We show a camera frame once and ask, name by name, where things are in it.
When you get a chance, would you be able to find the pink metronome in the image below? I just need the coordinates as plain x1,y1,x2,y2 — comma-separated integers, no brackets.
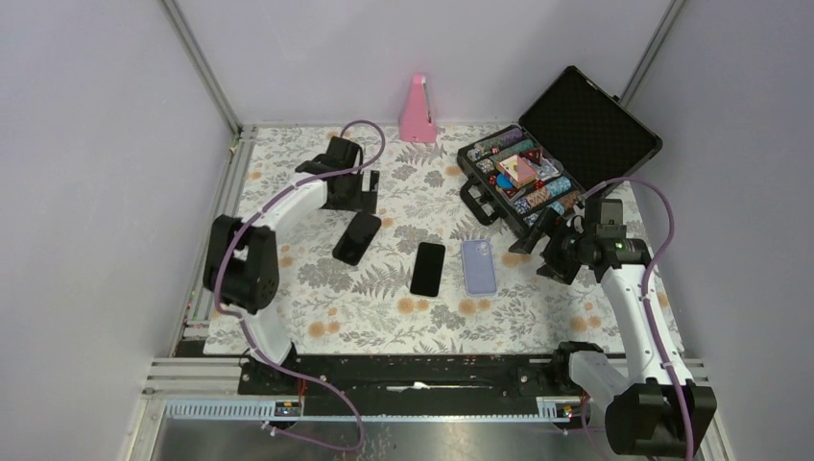
398,73,438,144

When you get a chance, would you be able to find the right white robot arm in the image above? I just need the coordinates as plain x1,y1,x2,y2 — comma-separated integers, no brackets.
510,198,717,460

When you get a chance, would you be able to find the black poker chip case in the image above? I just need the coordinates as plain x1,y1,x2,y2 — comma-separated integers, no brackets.
456,65,662,237

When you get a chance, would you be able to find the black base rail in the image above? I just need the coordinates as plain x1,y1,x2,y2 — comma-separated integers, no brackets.
237,353,584,418

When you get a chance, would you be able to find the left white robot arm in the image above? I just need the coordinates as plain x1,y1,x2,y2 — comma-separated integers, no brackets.
203,136,380,395

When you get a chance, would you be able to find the floral table mat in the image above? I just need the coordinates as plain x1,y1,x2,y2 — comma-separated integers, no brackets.
271,125,624,354

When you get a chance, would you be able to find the lilac phone case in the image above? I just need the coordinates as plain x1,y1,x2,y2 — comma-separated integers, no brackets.
461,239,497,297

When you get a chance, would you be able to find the playing card deck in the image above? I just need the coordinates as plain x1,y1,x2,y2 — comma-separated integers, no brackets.
496,155,538,188

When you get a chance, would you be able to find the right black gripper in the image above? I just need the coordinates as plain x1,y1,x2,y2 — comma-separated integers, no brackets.
508,207,595,286

